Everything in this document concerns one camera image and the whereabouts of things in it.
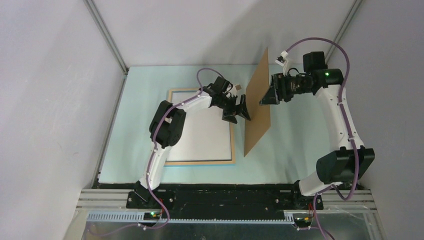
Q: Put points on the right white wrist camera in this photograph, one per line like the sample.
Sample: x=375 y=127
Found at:
x=284 y=61

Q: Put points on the aluminium corner post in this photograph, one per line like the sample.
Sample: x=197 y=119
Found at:
x=106 y=34
x=343 y=28

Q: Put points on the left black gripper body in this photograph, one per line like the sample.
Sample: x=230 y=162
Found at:
x=227 y=104

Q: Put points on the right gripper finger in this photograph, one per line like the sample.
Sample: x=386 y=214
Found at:
x=271 y=97
x=276 y=81

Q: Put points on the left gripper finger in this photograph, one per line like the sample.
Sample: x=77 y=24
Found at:
x=242 y=109
x=229 y=117

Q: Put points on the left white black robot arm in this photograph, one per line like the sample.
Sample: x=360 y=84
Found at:
x=167 y=125

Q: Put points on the left aluminium corner post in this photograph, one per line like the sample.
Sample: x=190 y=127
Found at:
x=106 y=34

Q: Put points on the light wooden picture frame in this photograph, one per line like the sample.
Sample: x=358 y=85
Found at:
x=198 y=163

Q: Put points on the landscape photo print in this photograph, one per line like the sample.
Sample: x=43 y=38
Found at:
x=205 y=139

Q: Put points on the light blue table mat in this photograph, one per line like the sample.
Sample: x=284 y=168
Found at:
x=287 y=152

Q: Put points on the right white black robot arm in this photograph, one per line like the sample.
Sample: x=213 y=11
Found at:
x=348 y=158

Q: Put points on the aluminium rail frame front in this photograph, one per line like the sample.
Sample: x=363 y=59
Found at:
x=110 y=204

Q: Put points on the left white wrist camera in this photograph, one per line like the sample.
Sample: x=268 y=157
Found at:
x=235 y=90

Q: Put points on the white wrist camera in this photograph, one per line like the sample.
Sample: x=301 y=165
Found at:
x=235 y=90
x=284 y=61

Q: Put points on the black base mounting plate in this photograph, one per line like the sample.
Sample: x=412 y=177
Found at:
x=224 y=201

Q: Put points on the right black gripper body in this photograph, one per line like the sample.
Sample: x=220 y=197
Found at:
x=294 y=86

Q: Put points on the brown fibreboard backing board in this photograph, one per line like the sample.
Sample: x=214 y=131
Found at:
x=260 y=115

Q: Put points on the right aluminium corner post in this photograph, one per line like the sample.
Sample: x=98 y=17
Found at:
x=343 y=28

